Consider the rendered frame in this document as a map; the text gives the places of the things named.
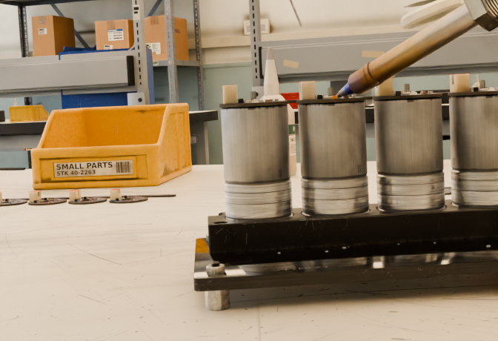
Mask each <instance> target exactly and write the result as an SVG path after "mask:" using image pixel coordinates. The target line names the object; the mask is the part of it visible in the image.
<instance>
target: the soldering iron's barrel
mask: <svg viewBox="0 0 498 341"><path fill-rule="evenodd" d="M463 1H464V2H465V3H464V4H463V5H462V6H460V7H458V8H457V9H455V10H454V11H452V12H450V13H449V14H448V15H446V16H444V17H442V18H441V19H439V20H438V21H436V22H434V23H433V24H431V25H429V26H428V27H426V28H425V29H423V30H421V31H420V32H418V33H417V34H415V35H414V36H412V37H410V38H409V39H407V40H405V41H404V42H403V43H401V44H399V45H397V46H396V47H394V48H393V49H391V50H389V51H388V52H387V53H385V54H383V55H381V56H380V57H379V58H377V59H375V60H373V61H372V62H368V63H367V64H365V66H364V67H362V68H361V69H359V70H358V71H356V72H355V73H352V74H351V75H350V76H349V79H348V86H349V88H350V89H351V90H352V92H354V93H355V94H359V95H362V94H363V93H366V92H367V91H369V90H370V89H372V88H374V87H376V86H379V85H381V84H382V83H383V82H384V81H386V80H387V79H389V78H390V77H392V76H394V75H396V74H398V73H399V72H401V71H402V70H404V69H405V68H407V67H409V66H411V65H412V64H414V63H416V62H418V61H419V60H420V59H423V58H425V57H426V56H428V55H429V54H431V53H433V52H434V51H436V50H438V49H440V48H441V47H443V46H444V45H446V44H447V43H449V42H451V41H453V40H454V39H456V38H458V37H459V36H461V35H463V34H464V33H467V32H468V31H469V30H471V29H473V28H475V27H476V26H478V25H479V26H480V27H482V28H483V29H485V30H487V31H488V32H490V31H492V30H493V29H495V28H497V27H498V0H463Z"/></svg>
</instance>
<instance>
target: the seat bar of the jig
mask: <svg viewBox="0 0 498 341"><path fill-rule="evenodd" d="M452 203H453V202H452V199H446V200H445V208H444V209H442V210H438V211H426V212H410V213H403V212H388V211H379V210H377V208H378V206H377V203H376V204H369V209H368V210H369V211H370V212H369V213H364V214H360V215H354V216H332V217H323V216H306V215H303V214H302V212H303V211H302V208H293V213H292V214H293V216H291V217H288V218H284V219H276V220H268V221H255V222H243V221H233V220H228V219H226V213H225V212H221V213H219V215H218V216H208V217H207V226H208V241H209V253H210V254H215V253H228V252H241V251H266V250H279V249H292V248H317V247H330V246H343V245H367V244H380V243H393V242H418V241H431V240H444V239H468V238H481V237H494V236H498V208H465V207H458V206H454V205H452Z"/></svg>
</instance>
